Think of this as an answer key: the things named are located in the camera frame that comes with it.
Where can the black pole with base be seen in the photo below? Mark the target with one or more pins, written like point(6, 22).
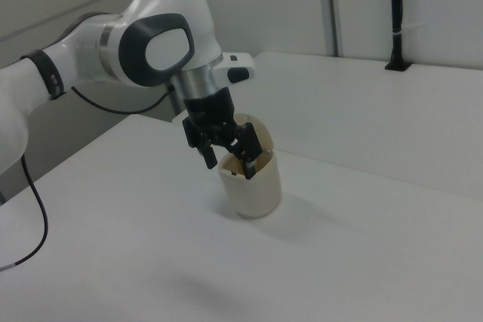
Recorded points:
point(397, 16)

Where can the small cream bin with lid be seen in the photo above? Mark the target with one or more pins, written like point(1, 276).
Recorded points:
point(256, 194)

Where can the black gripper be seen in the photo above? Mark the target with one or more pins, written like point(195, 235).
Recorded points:
point(209, 109)

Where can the grey partition post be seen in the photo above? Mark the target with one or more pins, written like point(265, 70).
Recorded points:
point(333, 5)

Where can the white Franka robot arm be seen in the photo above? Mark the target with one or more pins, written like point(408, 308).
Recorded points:
point(166, 16)

